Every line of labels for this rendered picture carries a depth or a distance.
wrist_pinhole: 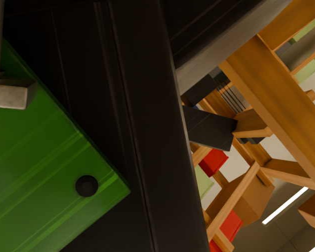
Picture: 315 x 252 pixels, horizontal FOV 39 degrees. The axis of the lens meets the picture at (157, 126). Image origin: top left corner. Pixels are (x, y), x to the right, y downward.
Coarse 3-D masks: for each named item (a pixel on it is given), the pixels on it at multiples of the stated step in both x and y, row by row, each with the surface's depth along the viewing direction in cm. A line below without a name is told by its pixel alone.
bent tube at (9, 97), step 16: (0, 0) 15; (0, 16) 16; (0, 32) 16; (0, 48) 16; (0, 80) 16; (16, 80) 17; (32, 80) 17; (0, 96) 14; (16, 96) 14; (32, 96) 16
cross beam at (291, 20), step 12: (300, 0) 70; (312, 0) 67; (288, 12) 76; (300, 12) 73; (312, 12) 69; (276, 24) 83; (288, 24) 79; (300, 24) 75; (264, 36) 92; (276, 36) 87; (288, 36) 83
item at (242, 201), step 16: (192, 144) 445; (240, 144) 418; (208, 160) 380; (224, 160) 393; (208, 176) 380; (240, 176) 433; (256, 176) 422; (224, 192) 421; (240, 192) 372; (256, 192) 406; (208, 208) 411; (224, 208) 349; (240, 208) 391; (256, 208) 391; (208, 224) 331; (224, 224) 356; (240, 224) 368; (208, 240) 319; (224, 240) 336
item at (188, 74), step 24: (168, 0) 25; (192, 0) 25; (216, 0) 25; (240, 0) 25; (264, 0) 25; (288, 0) 41; (168, 24) 25; (192, 24) 25; (216, 24) 25; (240, 24) 27; (264, 24) 49; (192, 48) 25; (216, 48) 30; (192, 72) 34
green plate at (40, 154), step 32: (0, 64) 18; (0, 128) 18; (32, 128) 19; (64, 128) 19; (0, 160) 19; (32, 160) 19; (64, 160) 19; (96, 160) 19; (0, 192) 19; (32, 192) 19; (64, 192) 19; (96, 192) 20; (128, 192) 20; (0, 224) 19; (32, 224) 19; (64, 224) 20
